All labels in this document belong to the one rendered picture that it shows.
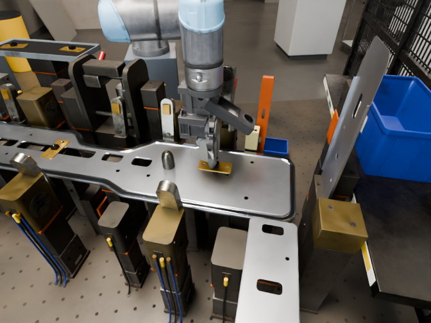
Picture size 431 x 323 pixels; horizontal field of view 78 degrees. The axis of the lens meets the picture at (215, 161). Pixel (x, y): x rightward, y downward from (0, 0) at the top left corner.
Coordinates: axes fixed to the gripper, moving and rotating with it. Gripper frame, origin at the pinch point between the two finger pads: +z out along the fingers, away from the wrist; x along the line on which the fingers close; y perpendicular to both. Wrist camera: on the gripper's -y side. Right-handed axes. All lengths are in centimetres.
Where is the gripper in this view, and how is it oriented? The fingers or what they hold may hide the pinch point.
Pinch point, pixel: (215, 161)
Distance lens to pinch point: 65.3
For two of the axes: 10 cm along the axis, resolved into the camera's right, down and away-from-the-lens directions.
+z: 0.1, 7.6, 6.5
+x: -2.1, 6.4, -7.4
